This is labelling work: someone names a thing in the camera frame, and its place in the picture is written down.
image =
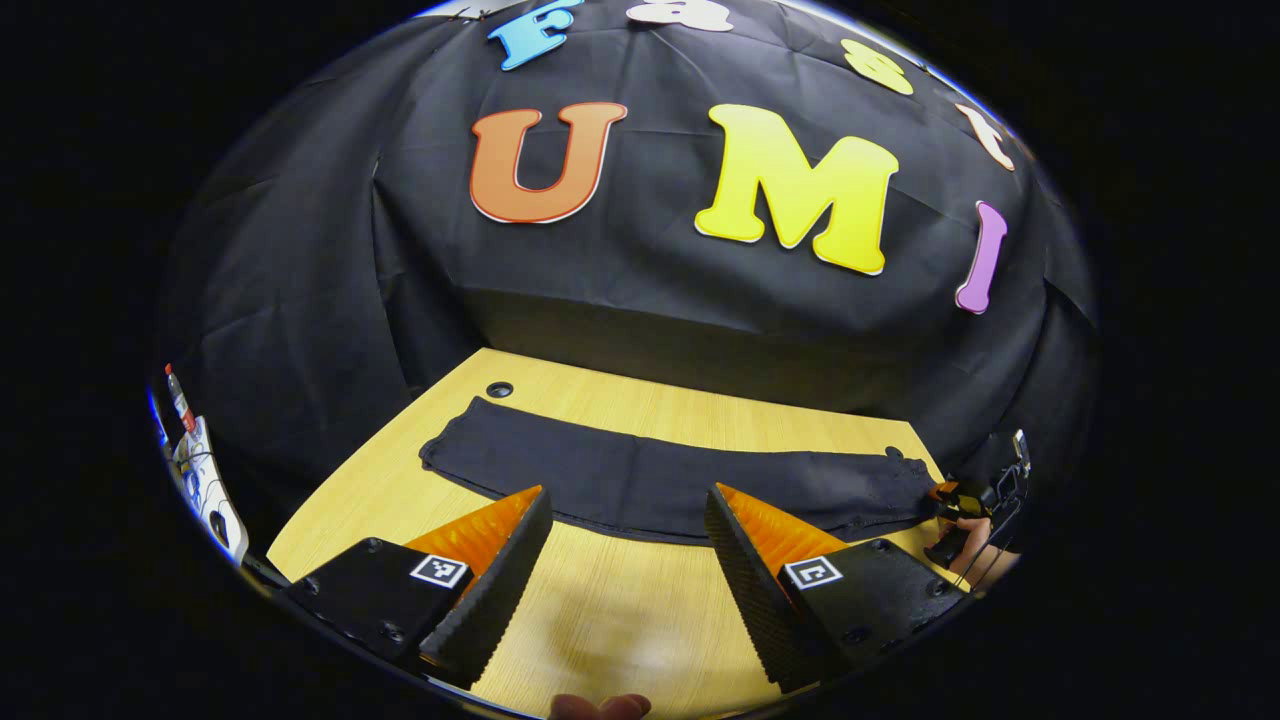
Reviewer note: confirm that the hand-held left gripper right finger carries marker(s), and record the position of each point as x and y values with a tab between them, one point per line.
760	600

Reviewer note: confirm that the white printed banner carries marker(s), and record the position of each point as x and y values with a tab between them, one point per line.
205	480

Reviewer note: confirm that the dark jeans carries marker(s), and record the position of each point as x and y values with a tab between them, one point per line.
650	475

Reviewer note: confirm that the black backdrop cloth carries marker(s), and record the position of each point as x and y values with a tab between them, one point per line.
650	280

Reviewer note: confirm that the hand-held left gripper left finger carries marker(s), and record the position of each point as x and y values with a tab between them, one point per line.
490	600

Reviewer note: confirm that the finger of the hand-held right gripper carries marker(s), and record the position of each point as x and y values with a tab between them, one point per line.
948	550
945	490

